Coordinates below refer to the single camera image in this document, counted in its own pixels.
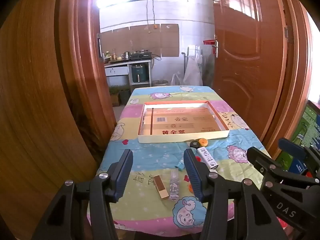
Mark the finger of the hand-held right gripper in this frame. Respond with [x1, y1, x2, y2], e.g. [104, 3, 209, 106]
[278, 137, 320, 178]
[246, 146, 320, 193]

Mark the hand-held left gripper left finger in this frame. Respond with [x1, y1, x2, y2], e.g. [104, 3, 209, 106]
[31, 149, 134, 240]

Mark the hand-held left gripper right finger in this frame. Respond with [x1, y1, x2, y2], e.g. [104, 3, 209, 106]
[183, 148, 288, 240]

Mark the white rectangular box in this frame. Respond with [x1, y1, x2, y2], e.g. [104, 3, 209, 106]
[197, 147, 217, 170]

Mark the clear glitter tube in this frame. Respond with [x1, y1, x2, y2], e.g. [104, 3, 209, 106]
[169, 169, 179, 200]

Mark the gold brown lipstick box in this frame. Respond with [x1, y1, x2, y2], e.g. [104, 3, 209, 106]
[153, 175, 169, 200]

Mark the shallow white cardboard box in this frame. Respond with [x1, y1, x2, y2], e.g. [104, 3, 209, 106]
[137, 100, 230, 144]

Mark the green printed box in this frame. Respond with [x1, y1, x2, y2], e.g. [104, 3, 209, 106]
[277, 100, 320, 175]

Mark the cartoon sheep printed tablecloth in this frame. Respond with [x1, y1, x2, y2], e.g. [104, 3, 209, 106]
[86, 85, 272, 233]

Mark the wooden door jamb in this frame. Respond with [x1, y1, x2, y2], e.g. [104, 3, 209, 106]
[260, 0, 315, 155]
[55, 0, 118, 150]

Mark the potted green plant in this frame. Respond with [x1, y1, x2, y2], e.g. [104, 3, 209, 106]
[109, 85, 131, 105]

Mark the brown wooden door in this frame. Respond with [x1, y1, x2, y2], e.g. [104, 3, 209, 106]
[209, 0, 293, 140]

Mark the small white plastic bag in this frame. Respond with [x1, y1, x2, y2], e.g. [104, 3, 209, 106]
[171, 72, 182, 86]

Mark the green air fryer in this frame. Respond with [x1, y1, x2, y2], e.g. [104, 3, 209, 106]
[132, 64, 146, 83]

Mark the white kitchen counter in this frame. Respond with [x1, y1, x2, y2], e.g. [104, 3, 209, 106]
[104, 59, 153, 87]

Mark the large white plastic bag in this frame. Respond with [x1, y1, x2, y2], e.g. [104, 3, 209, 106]
[183, 54, 203, 87]

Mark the black gas stove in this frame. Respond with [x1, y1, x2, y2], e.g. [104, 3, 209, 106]
[129, 51, 152, 60]

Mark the cardboard wall covering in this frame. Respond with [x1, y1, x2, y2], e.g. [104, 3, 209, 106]
[100, 24, 180, 58]

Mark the hanging cord with orange sockets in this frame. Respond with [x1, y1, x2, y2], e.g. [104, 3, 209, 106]
[145, 0, 158, 34]

